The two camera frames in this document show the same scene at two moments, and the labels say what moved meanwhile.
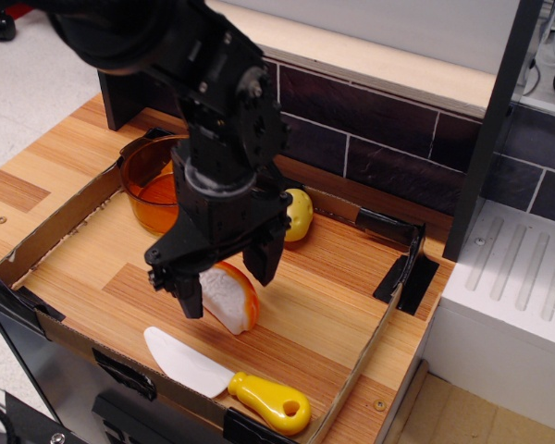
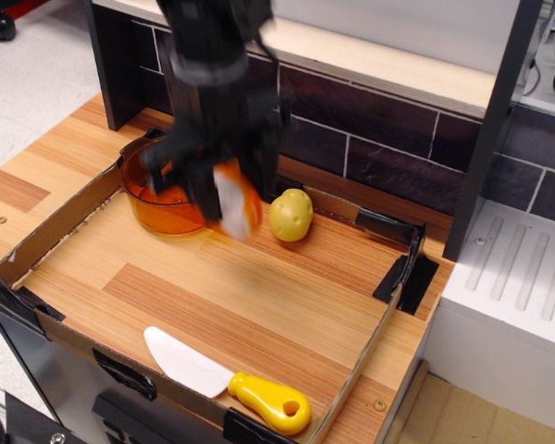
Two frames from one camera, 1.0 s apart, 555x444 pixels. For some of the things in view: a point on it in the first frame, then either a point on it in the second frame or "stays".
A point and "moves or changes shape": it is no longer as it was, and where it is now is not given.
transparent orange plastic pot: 150,181 stays
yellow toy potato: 301,212 stays
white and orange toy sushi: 229,297 moves or changes shape
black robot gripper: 216,220 → 218,99
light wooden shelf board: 458,87 stays
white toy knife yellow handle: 277,411 stays
